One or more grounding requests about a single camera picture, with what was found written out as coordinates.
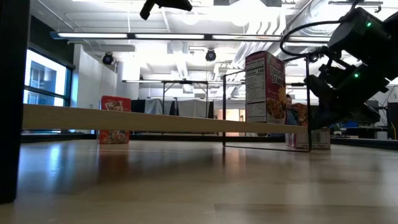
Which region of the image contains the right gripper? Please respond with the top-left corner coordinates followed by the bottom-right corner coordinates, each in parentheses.
top-left (306, 57), bottom-right (391, 131)

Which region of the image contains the grey cover sheet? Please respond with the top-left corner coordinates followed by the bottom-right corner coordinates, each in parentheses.
top-left (144, 98), bottom-right (215, 118)

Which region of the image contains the grey ceiling duct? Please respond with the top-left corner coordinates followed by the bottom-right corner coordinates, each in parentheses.
top-left (270, 0), bottom-right (343, 60)

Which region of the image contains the person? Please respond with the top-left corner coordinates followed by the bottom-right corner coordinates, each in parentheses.
top-left (285, 94), bottom-right (299, 126)

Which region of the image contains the overhead light bar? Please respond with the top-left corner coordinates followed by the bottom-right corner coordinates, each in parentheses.
top-left (51, 30), bottom-right (332, 44)

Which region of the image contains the black background table frame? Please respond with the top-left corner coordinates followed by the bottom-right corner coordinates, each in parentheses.
top-left (121, 79), bottom-right (210, 119)

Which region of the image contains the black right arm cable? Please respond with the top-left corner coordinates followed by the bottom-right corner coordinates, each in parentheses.
top-left (279, 19), bottom-right (346, 58)

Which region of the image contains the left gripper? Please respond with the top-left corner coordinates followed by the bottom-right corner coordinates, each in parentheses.
top-left (139, 0), bottom-right (193, 21)

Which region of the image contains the black cabinet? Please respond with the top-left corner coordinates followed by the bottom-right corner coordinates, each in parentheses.
top-left (387, 101), bottom-right (398, 140)

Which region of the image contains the red cereal box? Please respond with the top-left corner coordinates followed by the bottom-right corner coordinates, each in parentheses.
top-left (98, 95), bottom-right (132, 145)

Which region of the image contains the purple cereal box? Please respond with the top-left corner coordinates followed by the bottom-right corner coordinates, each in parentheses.
top-left (244, 50), bottom-right (287, 124)
top-left (285, 102), bottom-right (331, 150)

